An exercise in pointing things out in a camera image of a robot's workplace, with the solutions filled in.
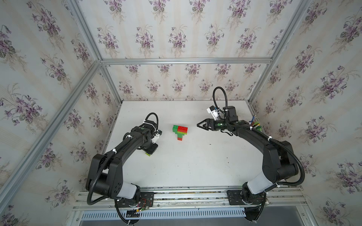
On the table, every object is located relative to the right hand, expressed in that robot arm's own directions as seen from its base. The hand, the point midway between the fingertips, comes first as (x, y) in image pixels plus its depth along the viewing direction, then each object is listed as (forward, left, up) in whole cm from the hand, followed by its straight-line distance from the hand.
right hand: (203, 126), depth 84 cm
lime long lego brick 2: (-15, +33, -8) cm, 37 cm away
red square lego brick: (-1, +15, -15) cm, 21 cm away
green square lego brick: (0, +14, -11) cm, 18 cm away
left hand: (-11, +33, -11) cm, 36 cm away
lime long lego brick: (-1, +13, -6) cm, 15 cm away
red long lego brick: (0, +13, -4) cm, 13 cm away
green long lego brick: (0, +18, -4) cm, 18 cm away
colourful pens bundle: (+6, -36, -6) cm, 37 cm away
